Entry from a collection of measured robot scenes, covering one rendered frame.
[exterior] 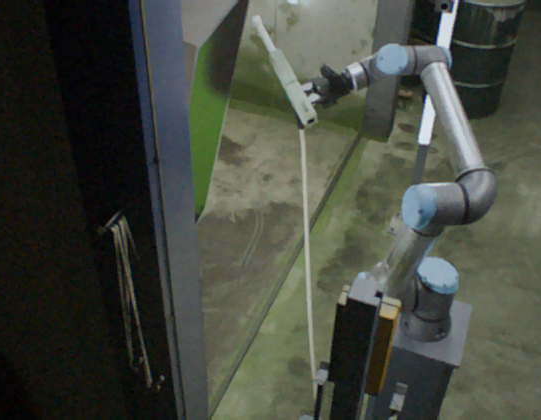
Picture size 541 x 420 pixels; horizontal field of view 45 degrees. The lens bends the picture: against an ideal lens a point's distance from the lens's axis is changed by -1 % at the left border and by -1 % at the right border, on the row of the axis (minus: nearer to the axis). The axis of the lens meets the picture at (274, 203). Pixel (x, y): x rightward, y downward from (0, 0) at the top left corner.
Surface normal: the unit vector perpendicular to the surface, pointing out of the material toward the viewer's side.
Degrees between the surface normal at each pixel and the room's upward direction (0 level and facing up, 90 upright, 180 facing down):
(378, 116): 90
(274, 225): 0
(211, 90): 90
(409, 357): 90
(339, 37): 90
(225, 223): 0
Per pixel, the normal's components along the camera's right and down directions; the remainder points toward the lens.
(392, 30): -0.36, 0.58
